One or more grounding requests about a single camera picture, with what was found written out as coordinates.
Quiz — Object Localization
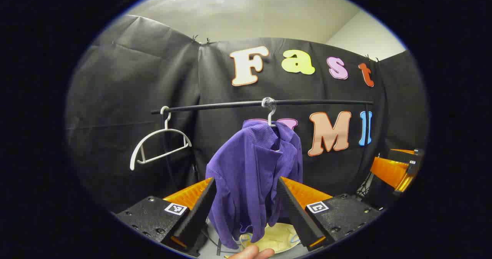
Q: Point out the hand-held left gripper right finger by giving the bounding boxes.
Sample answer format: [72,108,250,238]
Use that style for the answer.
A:
[277,176,385,252]

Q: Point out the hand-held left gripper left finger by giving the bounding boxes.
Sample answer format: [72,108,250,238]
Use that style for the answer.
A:
[115,177,218,257]

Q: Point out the cream laundry hamper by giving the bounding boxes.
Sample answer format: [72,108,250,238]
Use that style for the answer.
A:
[238,222,302,255]

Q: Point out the purple ribbed garment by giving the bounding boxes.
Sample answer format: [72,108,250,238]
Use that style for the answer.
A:
[205,120,304,250]

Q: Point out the white plastic hanger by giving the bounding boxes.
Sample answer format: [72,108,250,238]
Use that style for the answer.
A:
[130,106,193,171]
[261,97,281,152]

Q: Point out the black clothes rack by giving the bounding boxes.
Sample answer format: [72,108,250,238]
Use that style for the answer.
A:
[151,98,374,198]

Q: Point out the black floor cables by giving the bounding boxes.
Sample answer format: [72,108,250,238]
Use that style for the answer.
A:
[356,173,374,198]

